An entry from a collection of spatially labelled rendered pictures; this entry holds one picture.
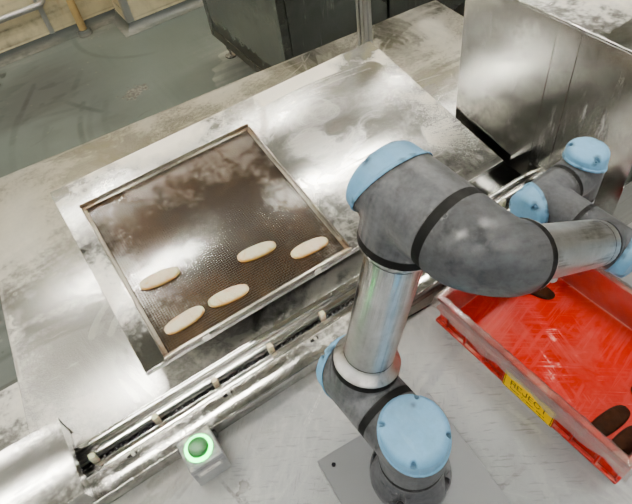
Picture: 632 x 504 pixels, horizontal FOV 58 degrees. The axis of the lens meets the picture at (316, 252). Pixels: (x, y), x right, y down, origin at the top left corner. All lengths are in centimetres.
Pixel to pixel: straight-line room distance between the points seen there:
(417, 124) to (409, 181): 99
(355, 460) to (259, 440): 21
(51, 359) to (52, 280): 25
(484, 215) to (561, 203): 39
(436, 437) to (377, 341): 18
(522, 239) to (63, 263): 131
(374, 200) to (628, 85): 74
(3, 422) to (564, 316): 128
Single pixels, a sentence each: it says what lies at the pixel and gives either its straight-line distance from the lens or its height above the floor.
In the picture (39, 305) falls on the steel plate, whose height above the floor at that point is 82.
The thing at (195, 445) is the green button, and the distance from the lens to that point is 118.
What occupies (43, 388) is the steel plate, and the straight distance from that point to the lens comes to 149.
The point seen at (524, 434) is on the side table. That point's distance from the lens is 124.
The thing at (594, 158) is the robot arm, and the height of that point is 126.
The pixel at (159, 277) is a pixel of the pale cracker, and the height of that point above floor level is 93.
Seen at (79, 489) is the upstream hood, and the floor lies 92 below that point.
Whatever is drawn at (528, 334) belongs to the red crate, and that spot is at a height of 82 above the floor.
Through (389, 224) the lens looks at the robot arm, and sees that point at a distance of 68.
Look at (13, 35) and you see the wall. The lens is 473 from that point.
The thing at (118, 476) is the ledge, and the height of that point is 86.
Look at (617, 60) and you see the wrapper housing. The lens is 130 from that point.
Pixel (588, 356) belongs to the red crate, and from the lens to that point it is 135.
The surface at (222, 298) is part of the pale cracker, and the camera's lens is 133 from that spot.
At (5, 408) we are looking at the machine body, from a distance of 152.
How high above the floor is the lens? 195
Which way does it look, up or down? 50 degrees down
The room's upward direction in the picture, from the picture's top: 10 degrees counter-clockwise
